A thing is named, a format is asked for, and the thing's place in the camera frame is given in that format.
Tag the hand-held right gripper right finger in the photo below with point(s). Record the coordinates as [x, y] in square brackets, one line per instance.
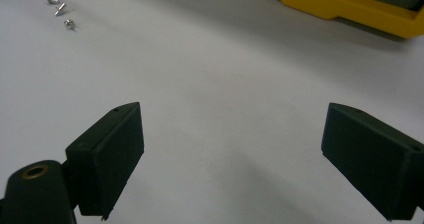
[373, 160]

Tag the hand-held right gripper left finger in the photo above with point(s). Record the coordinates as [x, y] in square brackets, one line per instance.
[106, 157]

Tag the yellow plastic tray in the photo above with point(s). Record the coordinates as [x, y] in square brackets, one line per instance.
[350, 5]

